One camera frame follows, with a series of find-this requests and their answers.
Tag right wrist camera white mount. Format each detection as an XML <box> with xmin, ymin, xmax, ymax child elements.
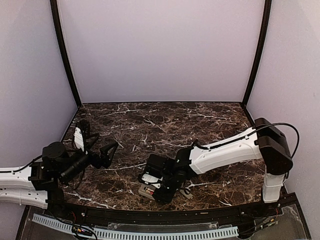
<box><xmin>138</xmin><ymin>173</ymin><xmax>163</xmax><ymax>189</ymax></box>

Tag black front rail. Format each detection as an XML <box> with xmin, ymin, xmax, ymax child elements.
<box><xmin>50</xmin><ymin>193</ymin><xmax>300</xmax><ymax>226</ymax></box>

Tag white slotted cable duct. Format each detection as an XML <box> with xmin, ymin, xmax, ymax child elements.
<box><xmin>32</xmin><ymin>213</ymin><xmax>239</xmax><ymax>240</ymax></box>

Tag white remote control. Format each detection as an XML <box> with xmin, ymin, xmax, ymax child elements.
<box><xmin>138</xmin><ymin>184</ymin><xmax>156</xmax><ymax>200</ymax></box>

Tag black frame post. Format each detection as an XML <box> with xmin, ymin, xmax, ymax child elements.
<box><xmin>241</xmin><ymin>0</ymin><xmax>272</xmax><ymax>109</ymax></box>
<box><xmin>50</xmin><ymin>0</ymin><xmax>82</xmax><ymax>108</ymax></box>

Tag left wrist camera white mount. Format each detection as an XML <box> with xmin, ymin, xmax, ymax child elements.
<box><xmin>72</xmin><ymin>119</ymin><xmax>90</xmax><ymax>154</ymax></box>

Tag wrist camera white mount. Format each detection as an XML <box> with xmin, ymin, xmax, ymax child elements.
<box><xmin>138</xmin><ymin>173</ymin><xmax>163</xmax><ymax>189</ymax></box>
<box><xmin>72</xmin><ymin>119</ymin><xmax>90</xmax><ymax>154</ymax></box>

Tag right black frame post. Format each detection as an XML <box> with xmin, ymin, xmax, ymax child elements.
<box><xmin>241</xmin><ymin>0</ymin><xmax>272</xmax><ymax>109</ymax></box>

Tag left black frame post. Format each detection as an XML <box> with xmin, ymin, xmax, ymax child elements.
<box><xmin>50</xmin><ymin>0</ymin><xmax>82</xmax><ymax>108</ymax></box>

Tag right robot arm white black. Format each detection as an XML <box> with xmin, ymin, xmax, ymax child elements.
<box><xmin>139</xmin><ymin>118</ymin><xmax>295</xmax><ymax>217</ymax></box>

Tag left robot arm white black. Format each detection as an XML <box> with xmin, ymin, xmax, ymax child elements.
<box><xmin>0</xmin><ymin>134</ymin><xmax>119</xmax><ymax>218</ymax></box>

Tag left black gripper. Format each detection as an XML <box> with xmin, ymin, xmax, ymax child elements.
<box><xmin>60</xmin><ymin>132</ymin><xmax>118</xmax><ymax>184</ymax></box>

